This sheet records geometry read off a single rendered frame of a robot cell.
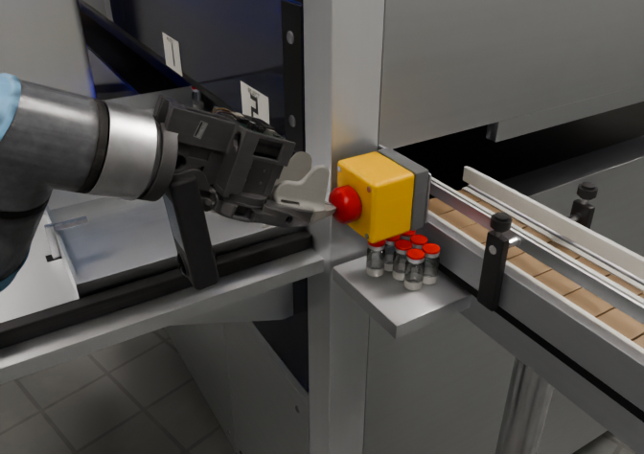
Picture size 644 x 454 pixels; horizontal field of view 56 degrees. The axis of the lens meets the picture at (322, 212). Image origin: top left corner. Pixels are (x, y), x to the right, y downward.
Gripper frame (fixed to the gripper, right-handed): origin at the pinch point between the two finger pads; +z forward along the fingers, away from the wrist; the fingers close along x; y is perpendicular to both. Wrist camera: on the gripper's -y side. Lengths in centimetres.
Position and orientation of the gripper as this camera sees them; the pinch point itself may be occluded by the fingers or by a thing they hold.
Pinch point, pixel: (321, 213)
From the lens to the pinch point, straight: 63.1
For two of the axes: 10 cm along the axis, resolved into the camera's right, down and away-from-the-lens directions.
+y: 3.6, -9.0, -2.6
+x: -5.2, -4.2, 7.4
